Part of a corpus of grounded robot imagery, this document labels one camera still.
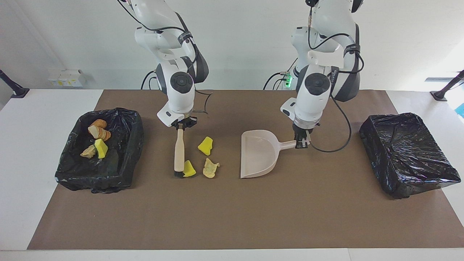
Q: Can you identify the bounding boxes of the beige brush black bristles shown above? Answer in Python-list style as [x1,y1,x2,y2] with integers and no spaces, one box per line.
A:
[174,128,186,178]

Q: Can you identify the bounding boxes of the beige plastic dustpan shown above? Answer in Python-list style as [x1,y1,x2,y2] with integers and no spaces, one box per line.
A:
[240,130,308,179]

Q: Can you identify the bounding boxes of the pale yellow scrap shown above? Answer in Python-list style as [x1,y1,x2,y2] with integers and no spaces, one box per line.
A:
[203,158,220,179]

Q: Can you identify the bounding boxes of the sliced bread loaf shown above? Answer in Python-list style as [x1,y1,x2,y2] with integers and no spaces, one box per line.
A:
[88,126,111,141]

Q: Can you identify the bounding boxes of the yellow green sponge piece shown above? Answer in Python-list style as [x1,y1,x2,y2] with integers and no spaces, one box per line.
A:
[94,139,109,159]

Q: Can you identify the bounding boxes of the black bag lined bin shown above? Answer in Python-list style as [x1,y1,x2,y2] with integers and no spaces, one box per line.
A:
[359,112,461,199]
[54,107,144,194]

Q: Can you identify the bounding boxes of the brown paper table mat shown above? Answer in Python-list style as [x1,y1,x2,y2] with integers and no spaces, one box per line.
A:
[27,90,464,250]

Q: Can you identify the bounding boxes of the black base cable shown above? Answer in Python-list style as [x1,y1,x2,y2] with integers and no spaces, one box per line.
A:
[141,70,160,90]
[263,63,296,90]

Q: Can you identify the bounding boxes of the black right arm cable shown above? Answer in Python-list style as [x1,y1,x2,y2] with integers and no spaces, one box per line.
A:
[117,0,213,115]

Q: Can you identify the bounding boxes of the white wall socket box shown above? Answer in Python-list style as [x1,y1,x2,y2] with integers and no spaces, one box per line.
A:
[48,69,87,87]

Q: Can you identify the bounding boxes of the black camera stand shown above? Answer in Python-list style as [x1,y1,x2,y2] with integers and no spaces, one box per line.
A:
[0,70,30,99]
[430,70,464,102]

